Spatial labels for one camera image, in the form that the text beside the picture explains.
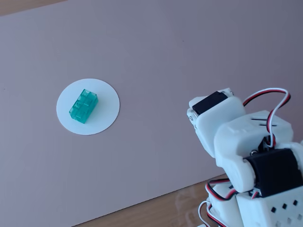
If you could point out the white paper circle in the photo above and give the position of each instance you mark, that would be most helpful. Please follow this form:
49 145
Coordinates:
106 111

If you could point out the pink table mat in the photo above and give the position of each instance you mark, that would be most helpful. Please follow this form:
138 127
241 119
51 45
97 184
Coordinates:
142 153

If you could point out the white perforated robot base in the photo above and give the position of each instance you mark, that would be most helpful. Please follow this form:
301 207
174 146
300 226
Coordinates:
260 212

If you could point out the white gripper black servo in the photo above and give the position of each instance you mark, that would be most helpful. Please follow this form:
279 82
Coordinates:
214 115

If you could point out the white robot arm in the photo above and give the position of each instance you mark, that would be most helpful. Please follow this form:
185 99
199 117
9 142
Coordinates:
233 146

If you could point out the teal lego brick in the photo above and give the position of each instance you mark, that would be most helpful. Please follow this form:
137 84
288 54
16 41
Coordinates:
82 106

